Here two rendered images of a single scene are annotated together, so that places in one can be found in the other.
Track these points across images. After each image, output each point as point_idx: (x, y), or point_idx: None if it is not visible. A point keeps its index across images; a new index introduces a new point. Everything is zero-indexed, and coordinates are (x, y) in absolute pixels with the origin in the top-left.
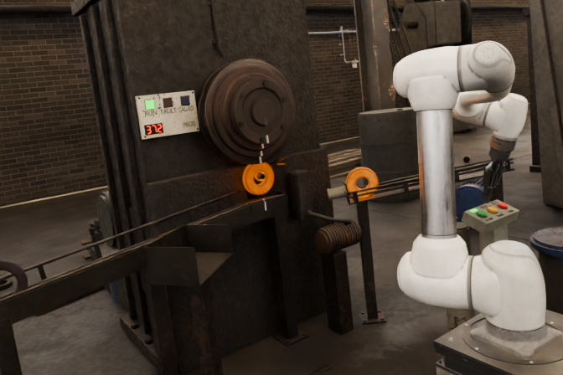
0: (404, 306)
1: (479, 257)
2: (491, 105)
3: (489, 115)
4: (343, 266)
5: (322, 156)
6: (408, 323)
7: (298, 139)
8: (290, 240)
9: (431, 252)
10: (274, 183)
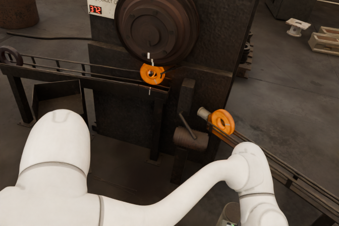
0: (225, 201)
1: None
2: (251, 196)
3: (241, 203)
4: (182, 157)
5: (224, 81)
6: (206, 213)
7: (213, 58)
8: (176, 115)
9: None
10: (173, 79)
